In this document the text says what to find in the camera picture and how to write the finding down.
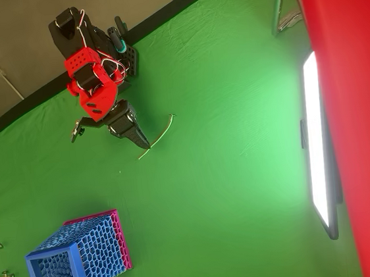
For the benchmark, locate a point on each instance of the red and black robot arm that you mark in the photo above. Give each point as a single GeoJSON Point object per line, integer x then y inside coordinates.
{"type": "Point", "coordinates": [81, 61]}

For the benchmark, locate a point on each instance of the blue and pink lattice basket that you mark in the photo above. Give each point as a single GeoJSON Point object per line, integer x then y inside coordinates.
{"type": "Point", "coordinates": [97, 247]}

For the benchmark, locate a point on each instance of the green cloth with black rim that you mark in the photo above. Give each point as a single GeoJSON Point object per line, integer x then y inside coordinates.
{"type": "Point", "coordinates": [205, 143]}

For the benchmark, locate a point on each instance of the flat LED light panel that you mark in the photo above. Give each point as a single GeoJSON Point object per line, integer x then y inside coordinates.
{"type": "Point", "coordinates": [315, 131]}

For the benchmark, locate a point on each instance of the large red blurred object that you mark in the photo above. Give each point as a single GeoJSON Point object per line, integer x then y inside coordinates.
{"type": "Point", "coordinates": [360, 110]}

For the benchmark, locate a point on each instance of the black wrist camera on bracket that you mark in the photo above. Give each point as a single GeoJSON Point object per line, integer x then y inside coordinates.
{"type": "Point", "coordinates": [77, 130]}

